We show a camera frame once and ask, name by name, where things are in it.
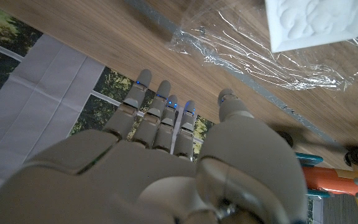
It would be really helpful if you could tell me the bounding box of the small white embossed box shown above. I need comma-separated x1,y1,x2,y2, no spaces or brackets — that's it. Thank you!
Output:
264,0,358,54

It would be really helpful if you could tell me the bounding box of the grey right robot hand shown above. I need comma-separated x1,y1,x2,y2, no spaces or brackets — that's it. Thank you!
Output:
0,68,310,224

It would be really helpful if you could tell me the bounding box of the grey tape table outline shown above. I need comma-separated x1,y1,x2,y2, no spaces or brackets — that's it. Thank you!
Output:
125,0,339,146

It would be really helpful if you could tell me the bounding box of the clear plastic wrap sheet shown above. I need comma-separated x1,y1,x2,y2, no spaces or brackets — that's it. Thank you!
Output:
167,0,358,93

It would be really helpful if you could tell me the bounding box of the printed window forest backdrop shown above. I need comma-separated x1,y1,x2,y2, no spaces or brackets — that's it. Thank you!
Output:
0,0,218,207

